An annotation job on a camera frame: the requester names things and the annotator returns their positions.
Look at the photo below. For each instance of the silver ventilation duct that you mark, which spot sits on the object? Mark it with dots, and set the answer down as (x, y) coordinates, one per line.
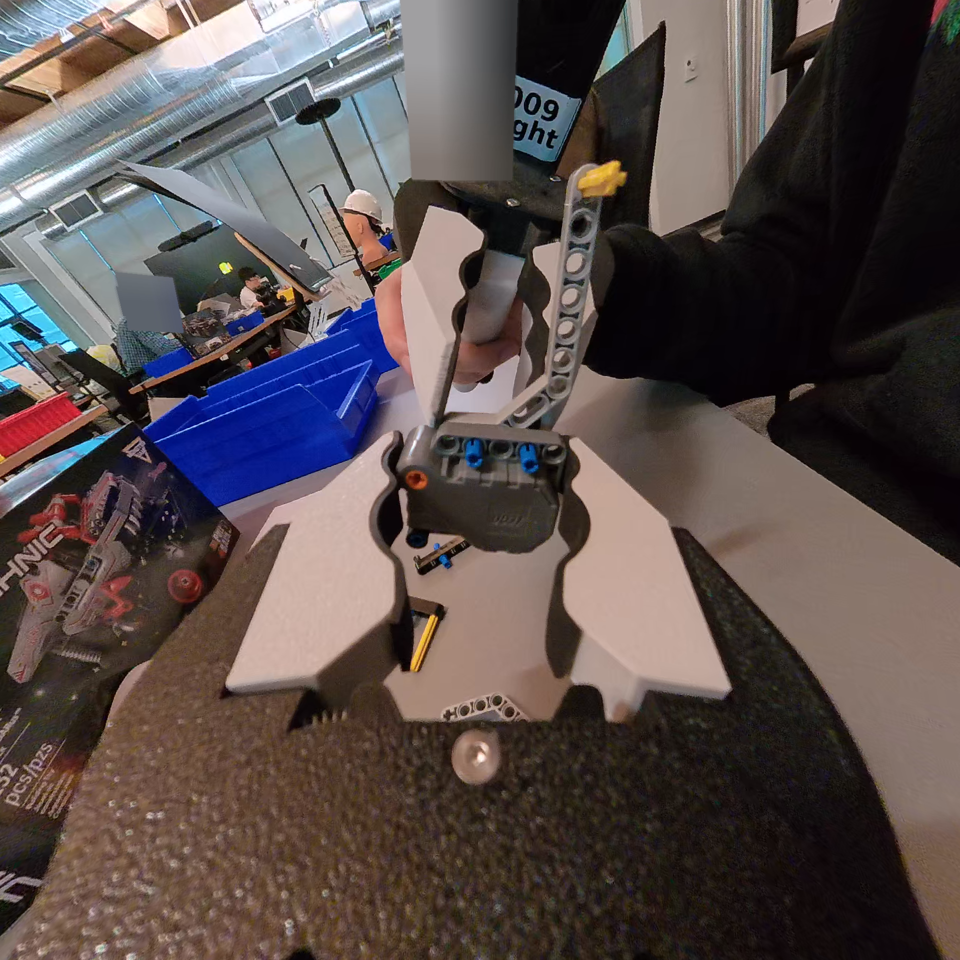
(150, 105)

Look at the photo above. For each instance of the white desk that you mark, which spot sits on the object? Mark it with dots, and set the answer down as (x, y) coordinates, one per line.
(750, 517)

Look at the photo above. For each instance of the mannequin head white helmet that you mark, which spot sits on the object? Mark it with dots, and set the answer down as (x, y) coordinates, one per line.
(364, 217)

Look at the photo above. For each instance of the black printed toy set box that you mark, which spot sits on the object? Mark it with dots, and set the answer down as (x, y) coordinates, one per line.
(97, 570)

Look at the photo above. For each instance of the window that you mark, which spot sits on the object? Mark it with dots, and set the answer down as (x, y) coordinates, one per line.
(15, 330)

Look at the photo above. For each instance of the tilted dark board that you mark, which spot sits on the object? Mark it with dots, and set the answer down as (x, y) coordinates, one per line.
(232, 217)

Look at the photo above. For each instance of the person's right forearm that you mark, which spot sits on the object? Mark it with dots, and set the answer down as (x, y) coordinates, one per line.
(675, 315)

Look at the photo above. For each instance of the light grey angled toy beam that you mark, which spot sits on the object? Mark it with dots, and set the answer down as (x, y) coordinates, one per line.
(487, 706)

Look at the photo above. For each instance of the black pole lamp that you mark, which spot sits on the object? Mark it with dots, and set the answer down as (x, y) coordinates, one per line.
(319, 112)

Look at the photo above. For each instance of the person's right hand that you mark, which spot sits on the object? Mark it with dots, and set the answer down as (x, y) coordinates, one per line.
(487, 360)

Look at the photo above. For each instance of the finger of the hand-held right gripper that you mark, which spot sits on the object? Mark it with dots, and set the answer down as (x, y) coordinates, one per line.
(431, 300)
(547, 264)

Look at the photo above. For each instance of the grey toy brick motor assembly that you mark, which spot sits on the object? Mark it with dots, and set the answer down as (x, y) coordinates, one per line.
(487, 510)

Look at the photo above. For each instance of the person's dark clothed torso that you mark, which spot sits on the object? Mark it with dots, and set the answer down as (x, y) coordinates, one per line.
(885, 300)

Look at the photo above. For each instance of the wooden background table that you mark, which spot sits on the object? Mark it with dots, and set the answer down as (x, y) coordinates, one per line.
(217, 352)

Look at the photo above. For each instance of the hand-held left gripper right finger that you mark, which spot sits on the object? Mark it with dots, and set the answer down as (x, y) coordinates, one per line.
(637, 600)

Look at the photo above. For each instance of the red plastic bin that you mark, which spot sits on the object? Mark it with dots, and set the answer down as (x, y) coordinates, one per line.
(34, 424)

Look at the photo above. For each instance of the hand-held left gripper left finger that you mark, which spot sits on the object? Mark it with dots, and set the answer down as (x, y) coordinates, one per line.
(315, 585)

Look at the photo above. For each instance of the blue plastic storage bin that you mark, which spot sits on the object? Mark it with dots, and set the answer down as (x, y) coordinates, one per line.
(255, 435)
(360, 322)
(300, 371)

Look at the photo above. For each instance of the black display screen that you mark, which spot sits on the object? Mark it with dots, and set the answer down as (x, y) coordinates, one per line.
(195, 262)

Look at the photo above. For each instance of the small black blue-pinned toy piece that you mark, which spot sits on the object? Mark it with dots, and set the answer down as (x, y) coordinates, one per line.
(439, 559)

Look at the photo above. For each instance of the yellow toy axle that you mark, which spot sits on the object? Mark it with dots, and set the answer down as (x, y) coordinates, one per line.
(424, 641)

